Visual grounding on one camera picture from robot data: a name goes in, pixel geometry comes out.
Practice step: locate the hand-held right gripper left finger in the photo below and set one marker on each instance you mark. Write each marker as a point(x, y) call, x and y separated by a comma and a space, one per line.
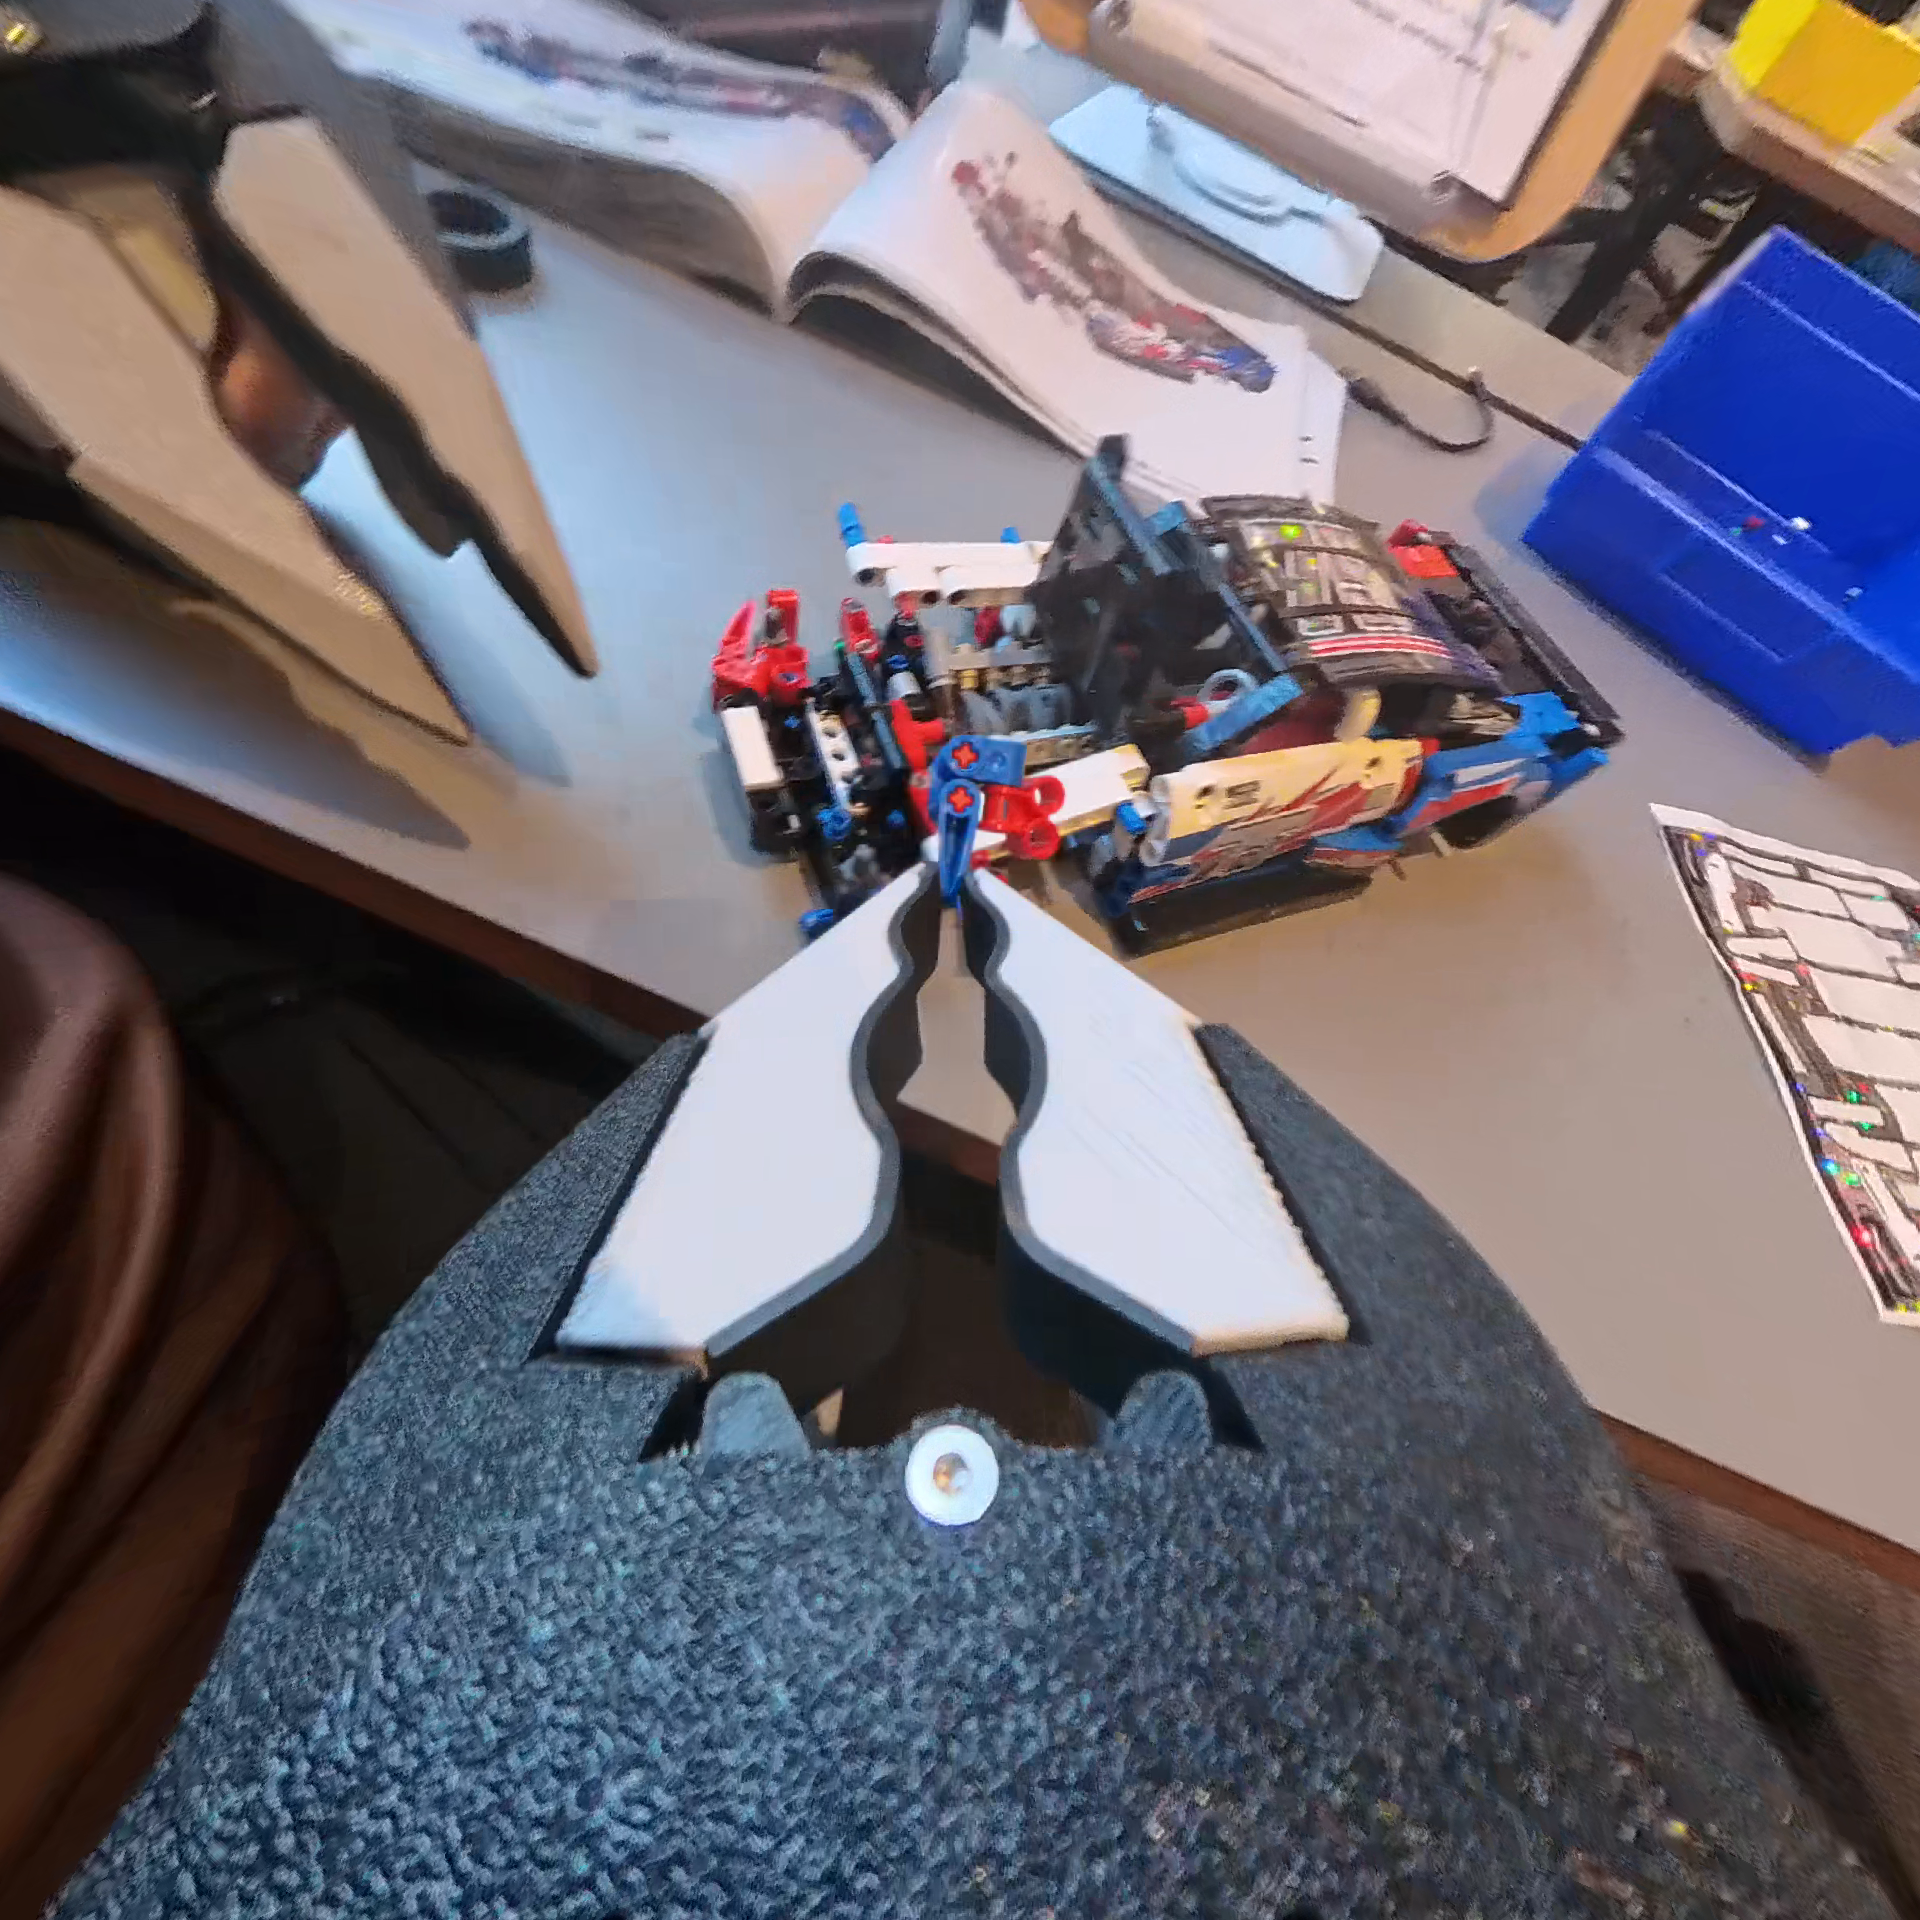
point(734, 1171)

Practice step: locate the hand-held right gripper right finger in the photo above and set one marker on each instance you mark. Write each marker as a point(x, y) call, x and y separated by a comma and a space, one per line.
point(1142, 1171)

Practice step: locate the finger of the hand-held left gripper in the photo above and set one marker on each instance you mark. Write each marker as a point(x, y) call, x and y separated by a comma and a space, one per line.
point(376, 299)
point(120, 374)

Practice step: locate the small blue red brick piece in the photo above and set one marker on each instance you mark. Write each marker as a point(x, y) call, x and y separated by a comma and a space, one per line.
point(960, 810)

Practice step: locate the brick-built toy race car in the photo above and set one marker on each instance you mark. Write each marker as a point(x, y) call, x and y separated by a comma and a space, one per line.
point(1276, 628)

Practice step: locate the grey desk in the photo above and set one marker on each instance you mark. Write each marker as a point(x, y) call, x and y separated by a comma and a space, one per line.
point(1500, 1201)

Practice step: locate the brown wooden desk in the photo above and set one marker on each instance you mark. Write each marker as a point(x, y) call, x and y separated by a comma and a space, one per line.
point(1799, 148)

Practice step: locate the person's left hand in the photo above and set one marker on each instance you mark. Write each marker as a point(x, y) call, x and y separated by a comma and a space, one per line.
point(276, 412)

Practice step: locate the black rubber toy tyre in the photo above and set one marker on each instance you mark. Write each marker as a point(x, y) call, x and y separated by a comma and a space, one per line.
point(481, 270)

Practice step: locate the open instruction booklet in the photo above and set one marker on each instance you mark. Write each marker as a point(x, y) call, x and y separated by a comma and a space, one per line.
point(930, 224)

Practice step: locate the person's brown top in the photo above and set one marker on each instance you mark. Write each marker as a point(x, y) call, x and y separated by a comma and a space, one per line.
point(105, 1201)

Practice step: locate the holographic sticker sheet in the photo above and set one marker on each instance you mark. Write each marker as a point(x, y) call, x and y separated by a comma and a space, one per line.
point(1799, 974)

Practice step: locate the blue plastic bin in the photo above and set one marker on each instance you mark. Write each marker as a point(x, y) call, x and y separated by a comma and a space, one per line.
point(1723, 494)

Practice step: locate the printed instruction sheet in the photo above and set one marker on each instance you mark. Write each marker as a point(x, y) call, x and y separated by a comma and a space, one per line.
point(1425, 75)

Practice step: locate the brown backing board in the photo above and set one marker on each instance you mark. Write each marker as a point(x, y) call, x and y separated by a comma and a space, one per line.
point(1634, 90)

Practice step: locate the yellow plastic bin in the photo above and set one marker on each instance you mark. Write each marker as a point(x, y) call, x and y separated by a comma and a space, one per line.
point(1830, 52)

